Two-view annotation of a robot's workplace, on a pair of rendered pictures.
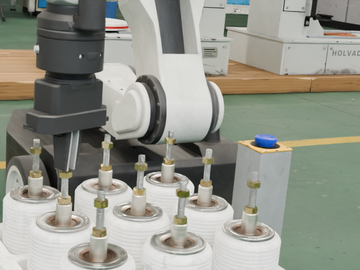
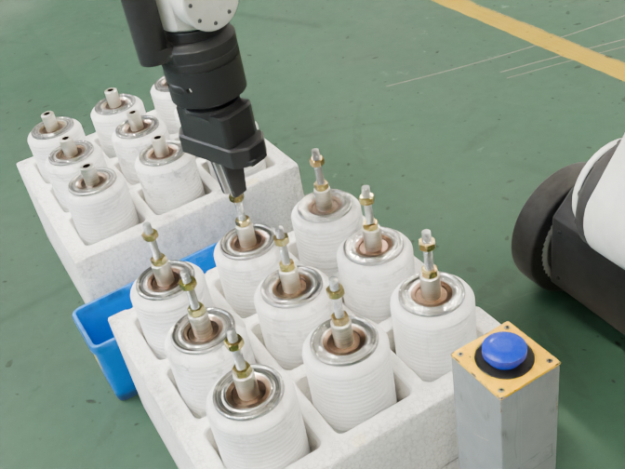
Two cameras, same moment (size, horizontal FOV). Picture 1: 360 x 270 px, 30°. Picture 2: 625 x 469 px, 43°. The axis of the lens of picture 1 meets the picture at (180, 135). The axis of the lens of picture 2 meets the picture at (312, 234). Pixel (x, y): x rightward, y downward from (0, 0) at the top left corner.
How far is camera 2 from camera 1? 130 cm
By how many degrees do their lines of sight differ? 88
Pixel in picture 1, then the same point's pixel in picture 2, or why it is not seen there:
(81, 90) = (197, 119)
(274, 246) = (217, 424)
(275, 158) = (472, 383)
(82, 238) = (221, 264)
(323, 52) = not seen: outside the picture
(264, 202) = (468, 434)
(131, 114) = not seen: hidden behind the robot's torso
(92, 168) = not seen: hidden behind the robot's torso
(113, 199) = (341, 262)
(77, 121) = (201, 150)
